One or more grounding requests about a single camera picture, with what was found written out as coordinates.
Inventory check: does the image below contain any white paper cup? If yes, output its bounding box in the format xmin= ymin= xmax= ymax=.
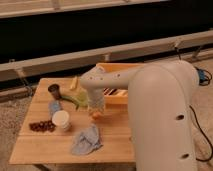
xmin=52 ymin=110 xmax=70 ymax=131

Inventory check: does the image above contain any black cable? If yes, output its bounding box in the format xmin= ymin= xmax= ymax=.
xmin=174 ymin=46 xmax=213 ymax=163

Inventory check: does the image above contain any yellow apple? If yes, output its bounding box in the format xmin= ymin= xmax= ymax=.
xmin=92 ymin=111 xmax=102 ymax=120

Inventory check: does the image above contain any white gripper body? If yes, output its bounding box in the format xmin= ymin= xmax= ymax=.
xmin=87 ymin=89 xmax=105 ymax=113

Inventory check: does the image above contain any blue crumpled cloth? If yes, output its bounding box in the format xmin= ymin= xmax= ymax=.
xmin=71 ymin=124 xmax=102 ymax=156

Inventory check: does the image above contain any dark metal cup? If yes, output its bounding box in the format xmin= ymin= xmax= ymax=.
xmin=48 ymin=84 xmax=61 ymax=100

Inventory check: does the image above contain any cutlery in tray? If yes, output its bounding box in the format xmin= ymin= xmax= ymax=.
xmin=103 ymin=88 xmax=127 ymax=96

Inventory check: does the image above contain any blue power adapter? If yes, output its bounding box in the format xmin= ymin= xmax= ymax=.
xmin=196 ymin=68 xmax=208 ymax=83

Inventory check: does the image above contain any dark red grapes bunch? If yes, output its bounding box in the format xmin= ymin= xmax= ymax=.
xmin=29 ymin=120 xmax=55 ymax=132

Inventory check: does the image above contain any yellow plastic tray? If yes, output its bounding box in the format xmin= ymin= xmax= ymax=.
xmin=98 ymin=63 xmax=143 ymax=104

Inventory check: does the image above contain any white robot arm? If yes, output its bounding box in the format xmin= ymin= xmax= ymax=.
xmin=80 ymin=60 xmax=199 ymax=171

